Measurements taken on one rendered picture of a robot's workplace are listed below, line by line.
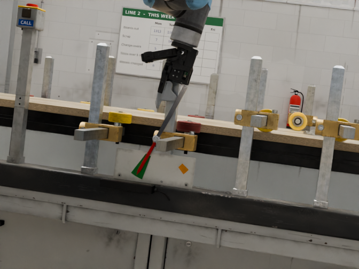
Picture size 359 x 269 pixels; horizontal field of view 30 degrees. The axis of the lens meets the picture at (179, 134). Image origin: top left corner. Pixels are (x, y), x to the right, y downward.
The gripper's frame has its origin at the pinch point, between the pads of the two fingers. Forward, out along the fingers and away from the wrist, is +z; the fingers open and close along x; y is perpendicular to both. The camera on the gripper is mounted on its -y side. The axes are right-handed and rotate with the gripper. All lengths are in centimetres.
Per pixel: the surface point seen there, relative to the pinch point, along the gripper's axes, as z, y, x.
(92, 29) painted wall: -60, -234, 709
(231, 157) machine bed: 9.9, 26.6, 25.4
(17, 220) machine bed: 58, -42, 35
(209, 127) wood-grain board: 2.4, 16.0, 25.0
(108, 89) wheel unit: 3, -44, 116
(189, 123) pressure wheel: 3.0, 10.1, 14.6
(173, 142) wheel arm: 8.9, 10.3, -13.4
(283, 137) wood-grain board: -2.3, 41.1, 23.4
